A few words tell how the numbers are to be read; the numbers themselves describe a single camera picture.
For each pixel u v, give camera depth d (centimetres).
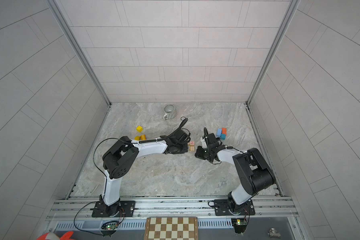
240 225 68
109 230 65
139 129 99
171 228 64
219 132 99
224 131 99
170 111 102
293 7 71
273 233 64
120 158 51
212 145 73
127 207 71
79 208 71
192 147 91
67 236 61
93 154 89
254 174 45
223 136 96
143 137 96
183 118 107
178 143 74
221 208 71
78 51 86
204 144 84
